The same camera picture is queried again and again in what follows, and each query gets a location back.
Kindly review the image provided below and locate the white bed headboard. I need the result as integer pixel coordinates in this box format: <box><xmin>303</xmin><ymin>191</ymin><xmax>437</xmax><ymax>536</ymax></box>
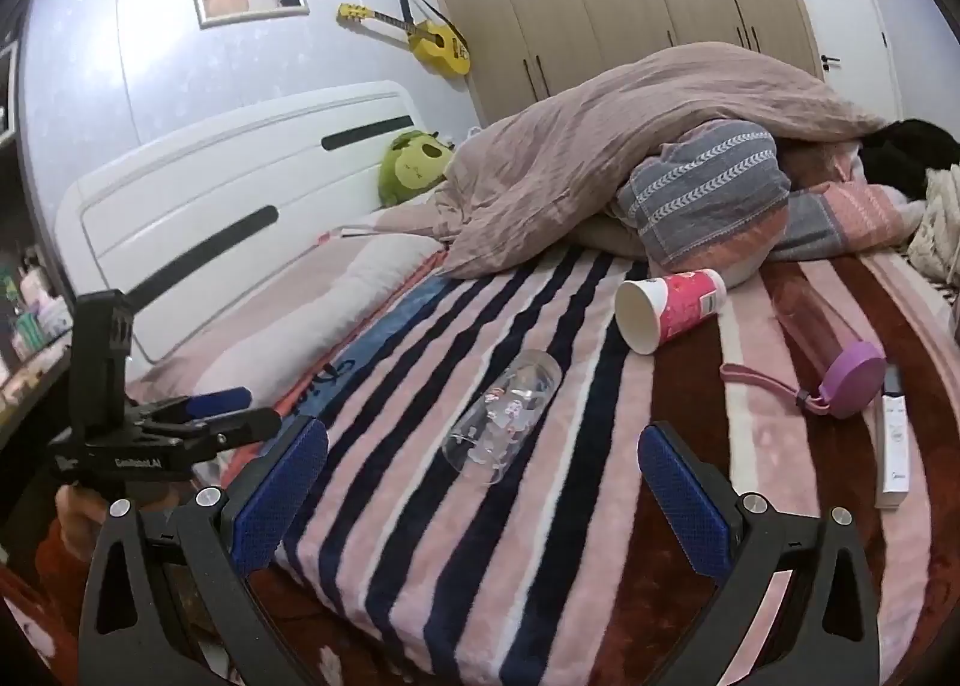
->
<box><xmin>53</xmin><ymin>80</ymin><xmax>425</xmax><ymax>376</ymax></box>

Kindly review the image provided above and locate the striped pink fleece blanket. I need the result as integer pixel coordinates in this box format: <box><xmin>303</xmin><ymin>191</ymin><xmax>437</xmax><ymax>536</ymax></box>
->
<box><xmin>127</xmin><ymin>234</ymin><xmax>960</xmax><ymax>686</ymax></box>

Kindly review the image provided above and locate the pink crumpled duvet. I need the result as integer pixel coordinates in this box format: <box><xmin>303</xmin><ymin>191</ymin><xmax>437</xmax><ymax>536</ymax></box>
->
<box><xmin>373</xmin><ymin>41</ymin><xmax>885</xmax><ymax>278</ymax></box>

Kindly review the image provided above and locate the black garment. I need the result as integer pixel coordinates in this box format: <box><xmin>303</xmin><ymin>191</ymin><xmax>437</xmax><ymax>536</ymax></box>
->
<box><xmin>859</xmin><ymin>119</ymin><xmax>960</xmax><ymax>200</ymax></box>

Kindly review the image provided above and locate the white remote control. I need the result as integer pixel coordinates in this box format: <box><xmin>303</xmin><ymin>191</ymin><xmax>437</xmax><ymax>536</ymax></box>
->
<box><xmin>875</xmin><ymin>365</ymin><xmax>911</xmax><ymax>510</ymax></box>

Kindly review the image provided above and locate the pink bottle with purple lid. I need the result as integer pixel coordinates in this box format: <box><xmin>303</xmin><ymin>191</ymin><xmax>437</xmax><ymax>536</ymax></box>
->
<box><xmin>719</xmin><ymin>272</ymin><xmax>887</xmax><ymax>420</ymax></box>

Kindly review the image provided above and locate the white door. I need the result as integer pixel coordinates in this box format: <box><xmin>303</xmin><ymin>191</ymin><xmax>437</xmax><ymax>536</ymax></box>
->
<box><xmin>804</xmin><ymin>0</ymin><xmax>901</xmax><ymax>121</ymax></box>

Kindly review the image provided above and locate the person's left hand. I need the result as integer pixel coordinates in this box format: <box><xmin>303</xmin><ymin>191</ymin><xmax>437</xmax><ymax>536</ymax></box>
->
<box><xmin>55</xmin><ymin>485</ymin><xmax>109</xmax><ymax>564</ymax></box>

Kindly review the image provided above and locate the white and pink paper cup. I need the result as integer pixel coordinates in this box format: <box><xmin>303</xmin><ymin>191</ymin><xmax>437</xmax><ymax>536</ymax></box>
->
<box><xmin>613</xmin><ymin>269</ymin><xmax>727</xmax><ymax>356</ymax></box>

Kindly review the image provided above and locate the green plush toy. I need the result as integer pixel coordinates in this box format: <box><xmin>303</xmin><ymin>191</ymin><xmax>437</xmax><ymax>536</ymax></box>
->
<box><xmin>377</xmin><ymin>129</ymin><xmax>454</xmax><ymax>207</ymax></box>

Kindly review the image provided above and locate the clear glass cup with print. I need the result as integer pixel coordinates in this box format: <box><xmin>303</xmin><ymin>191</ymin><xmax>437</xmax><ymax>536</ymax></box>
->
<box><xmin>441</xmin><ymin>350</ymin><xmax>563</xmax><ymax>486</ymax></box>

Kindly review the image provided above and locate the grey and pink patterned pillow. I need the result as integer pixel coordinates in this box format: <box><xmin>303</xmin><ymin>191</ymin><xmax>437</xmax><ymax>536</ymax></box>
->
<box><xmin>607</xmin><ymin>121</ymin><xmax>924</xmax><ymax>285</ymax></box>

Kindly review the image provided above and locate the white long pillow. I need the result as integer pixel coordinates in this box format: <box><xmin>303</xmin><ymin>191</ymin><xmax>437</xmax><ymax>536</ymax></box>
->
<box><xmin>182</xmin><ymin>234</ymin><xmax>443</xmax><ymax>410</ymax></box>

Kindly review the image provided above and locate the cream knitted fabric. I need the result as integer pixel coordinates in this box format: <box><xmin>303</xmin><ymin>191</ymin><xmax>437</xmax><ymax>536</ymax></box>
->
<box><xmin>908</xmin><ymin>165</ymin><xmax>960</xmax><ymax>287</ymax></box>

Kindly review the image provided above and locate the bedside shelf with bottles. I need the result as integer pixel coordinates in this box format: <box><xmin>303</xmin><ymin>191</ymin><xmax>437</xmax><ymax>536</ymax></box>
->
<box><xmin>2</xmin><ymin>244</ymin><xmax>73</xmax><ymax>426</ymax></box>

